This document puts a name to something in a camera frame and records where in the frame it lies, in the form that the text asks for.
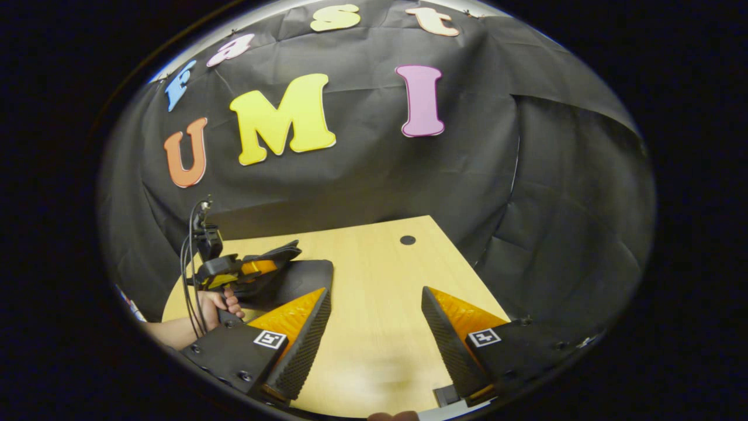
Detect black backdrop cloth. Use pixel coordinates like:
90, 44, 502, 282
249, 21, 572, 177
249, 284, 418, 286
96, 0, 656, 328

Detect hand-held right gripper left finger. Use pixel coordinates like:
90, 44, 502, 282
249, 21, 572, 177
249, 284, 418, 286
180, 287, 333, 407

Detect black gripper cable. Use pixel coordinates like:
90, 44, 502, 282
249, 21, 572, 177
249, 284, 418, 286
179, 199, 212, 339

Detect dark blue jeans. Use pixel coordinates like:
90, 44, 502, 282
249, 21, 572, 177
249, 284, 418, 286
233, 259, 335, 312

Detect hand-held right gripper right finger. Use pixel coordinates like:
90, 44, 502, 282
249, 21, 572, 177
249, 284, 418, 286
421, 286, 592, 408

